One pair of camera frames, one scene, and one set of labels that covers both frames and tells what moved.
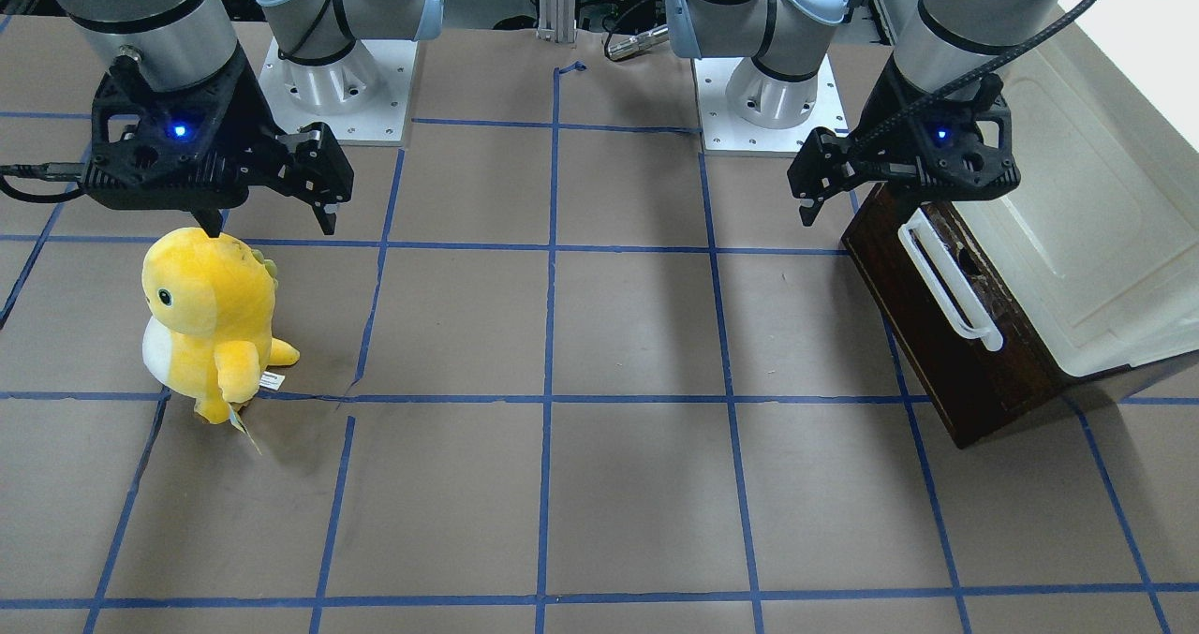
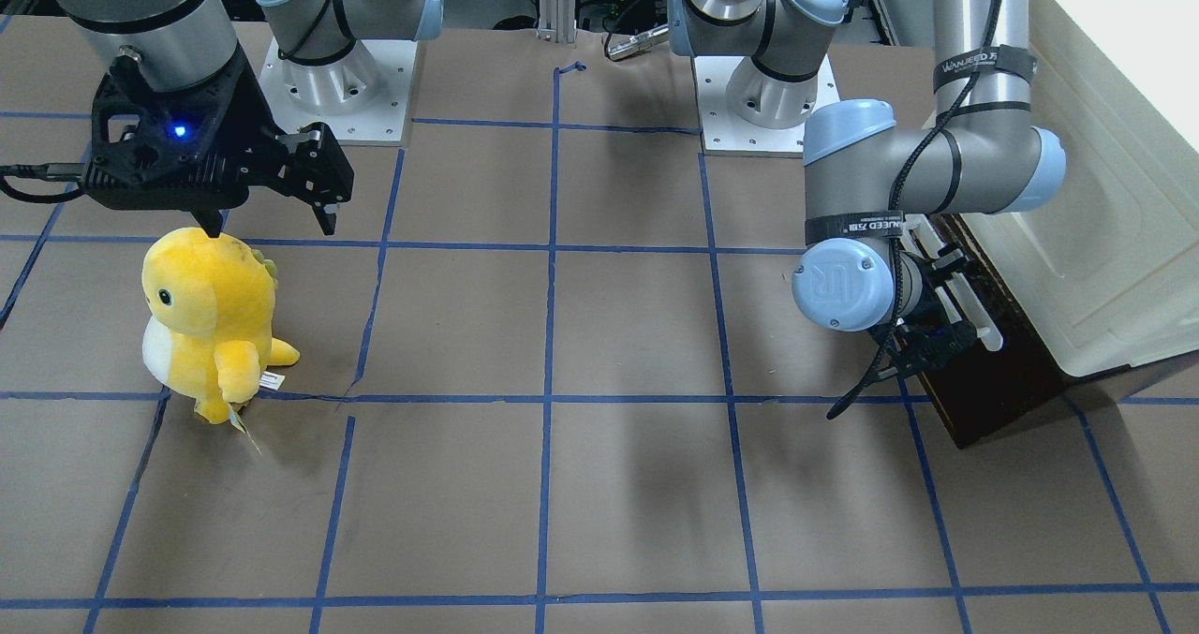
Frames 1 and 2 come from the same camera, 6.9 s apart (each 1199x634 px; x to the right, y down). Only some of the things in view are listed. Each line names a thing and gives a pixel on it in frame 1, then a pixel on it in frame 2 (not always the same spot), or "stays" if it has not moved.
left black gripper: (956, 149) -> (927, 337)
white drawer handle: (955, 276) stays
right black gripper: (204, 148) stays
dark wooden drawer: (969, 388) stays
